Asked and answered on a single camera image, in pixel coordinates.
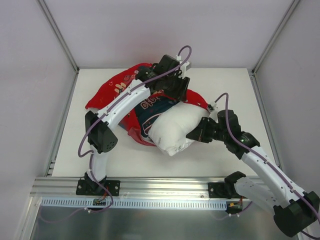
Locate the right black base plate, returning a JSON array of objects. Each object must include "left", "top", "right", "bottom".
[{"left": 207, "top": 182, "right": 241, "bottom": 199}]

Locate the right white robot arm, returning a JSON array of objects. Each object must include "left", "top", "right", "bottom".
[{"left": 186, "top": 110, "right": 320, "bottom": 237}]

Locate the red printed pillowcase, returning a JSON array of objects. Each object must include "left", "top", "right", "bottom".
[{"left": 84, "top": 61, "right": 208, "bottom": 154}]

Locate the left aluminium corner post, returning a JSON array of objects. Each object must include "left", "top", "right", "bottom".
[{"left": 36, "top": 0, "right": 80, "bottom": 74}]

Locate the white slotted cable duct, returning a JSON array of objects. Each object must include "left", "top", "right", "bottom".
[{"left": 41, "top": 197, "right": 227, "bottom": 211}]

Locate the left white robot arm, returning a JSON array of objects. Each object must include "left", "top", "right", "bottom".
[{"left": 83, "top": 55, "right": 190, "bottom": 195}]

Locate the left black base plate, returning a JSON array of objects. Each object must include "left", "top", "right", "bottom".
[{"left": 75, "top": 177, "right": 121, "bottom": 197}]

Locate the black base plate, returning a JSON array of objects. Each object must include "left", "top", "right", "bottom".
[
  {"left": 207, "top": 182, "right": 241, "bottom": 199},
  {"left": 75, "top": 177, "right": 121, "bottom": 197}
]

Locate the right aluminium corner post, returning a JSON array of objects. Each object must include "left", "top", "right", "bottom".
[{"left": 250, "top": 0, "right": 302, "bottom": 74}]

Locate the white pillow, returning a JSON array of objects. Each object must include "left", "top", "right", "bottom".
[{"left": 148, "top": 102, "right": 209, "bottom": 157}]

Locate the aluminium corner post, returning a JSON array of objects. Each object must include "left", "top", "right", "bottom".
[
  {"left": 36, "top": 0, "right": 80, "bottom": 74},
  {"left": 250, "top": 0, "right": 302, "bottom": 74}
]

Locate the aluminium mounting rail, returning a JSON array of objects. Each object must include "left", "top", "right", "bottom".
[{"left": 29, "top": 176, "right": 266, "bottom": 201}]

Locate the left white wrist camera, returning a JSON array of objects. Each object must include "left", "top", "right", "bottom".
[{"left": 177, "top": 61, "right": 191, "bottom": 79}]

